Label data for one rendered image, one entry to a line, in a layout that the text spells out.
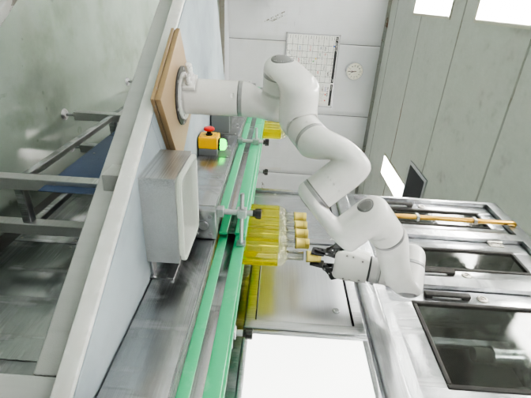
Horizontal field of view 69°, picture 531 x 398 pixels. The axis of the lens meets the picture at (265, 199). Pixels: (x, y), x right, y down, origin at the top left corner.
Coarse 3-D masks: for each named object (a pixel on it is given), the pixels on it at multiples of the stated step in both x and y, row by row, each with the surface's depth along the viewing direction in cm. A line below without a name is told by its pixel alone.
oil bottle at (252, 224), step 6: (252, 222) 126; (258, 222) 126; (264, 222) 126; (270, 222) 126; (276, 222) 127; (252, 228) 123; (258, 228) 123; (264, 228) 123; (270, 228) 123; (276, 228) 123; (282, 228) 123
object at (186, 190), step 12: (192, 156) 92; (192, 168) 97; (180, 180) 82; (192, 180) 98; (180, 192) 82; (192, 192) 100; (180, 204) 83; (192, 204) 101; (180, 216) 85; (192, 216) 103; (180, 228) 86; (192, 228) 103; (180, 240) 88; (192, 240) 98; (180, 252) 90
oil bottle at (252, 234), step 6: (252, 234) 119; (258, 234) 119; (264, 234) 119; (270, 234) 120; (276, 234) 120; (282, 234) 120; (252, 240) 118; (258, 240) 118; (264, 240) 118; (270, 240) 117; (276, 240) 117; (282, 240) 118
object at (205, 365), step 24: (216, 264) 103; (240, 264) 104; (216, 288) 95; (216, 312) 88; (192, 336) 81; (216, 336) 81; (192, 360) 76; (216, 360) 76; (192, 384) 71; (216, 384) 71
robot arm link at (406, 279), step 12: (408, 240) 92; (384, 252) 92; (396, 252) 91; (408, 252) 92; (384, 264) 94; (396, 264) 92; (408, 264) 92; (384, 276) 96; (396, 276) 94; (408, 276) 93; (420, 276) 99; (396, 288) 97; (408, 288) 95; (420, 288) 97
